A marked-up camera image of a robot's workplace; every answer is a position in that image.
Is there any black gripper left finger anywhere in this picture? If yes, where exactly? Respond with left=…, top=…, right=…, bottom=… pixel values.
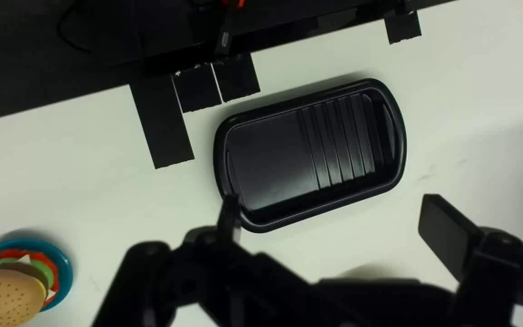
left=92, top=195, right=312, bottom=327

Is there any black tape piece far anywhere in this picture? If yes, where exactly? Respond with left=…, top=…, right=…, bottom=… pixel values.
left=385, top=12, right=421, bottom=44

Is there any toy hamburger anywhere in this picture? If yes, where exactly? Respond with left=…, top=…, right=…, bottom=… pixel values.
left=0, top=264, right=49, bottom=327

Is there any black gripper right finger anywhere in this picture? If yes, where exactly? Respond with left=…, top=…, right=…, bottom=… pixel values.
left=417, top=195, right=523, bottom=327

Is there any black tape square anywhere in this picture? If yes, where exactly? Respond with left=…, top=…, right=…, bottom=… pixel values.
left=172, top=66, right=219, bottom=114
left=214, top=55, right=259, bottom=103

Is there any black tape square right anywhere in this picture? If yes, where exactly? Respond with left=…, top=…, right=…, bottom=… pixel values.
left=214, top=55, right=259, bottom=103

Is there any black tape strip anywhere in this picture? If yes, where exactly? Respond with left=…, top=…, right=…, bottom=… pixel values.
left=130, top=77, right=194, bottom=170

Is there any black rectangular ridged tray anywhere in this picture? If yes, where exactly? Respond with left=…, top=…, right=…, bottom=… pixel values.
left=212, top=79, right=406, bottom=233

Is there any teal small plate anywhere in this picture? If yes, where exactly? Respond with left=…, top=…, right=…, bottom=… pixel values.
left=0, top=237, right=74, bottom=313

